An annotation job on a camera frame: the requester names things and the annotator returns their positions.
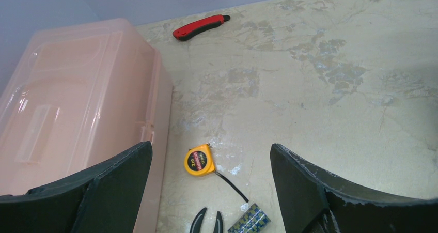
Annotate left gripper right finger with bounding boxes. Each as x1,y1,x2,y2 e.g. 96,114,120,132
270,144,437,232

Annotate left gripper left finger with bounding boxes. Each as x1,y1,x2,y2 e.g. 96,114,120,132
1,141,153,232

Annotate green terminal block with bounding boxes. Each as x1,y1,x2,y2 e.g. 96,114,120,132
227,203,271,233

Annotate yellow tape measure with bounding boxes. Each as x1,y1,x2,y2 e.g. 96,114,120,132
183,143,249,203

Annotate pink translucent storage box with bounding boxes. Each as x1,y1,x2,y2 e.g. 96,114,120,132
1,19,173,232

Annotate red utility knife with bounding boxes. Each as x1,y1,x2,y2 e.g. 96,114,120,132
173,14,231,41

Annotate black handled pliers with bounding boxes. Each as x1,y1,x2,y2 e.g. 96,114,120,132
190,207,224,233

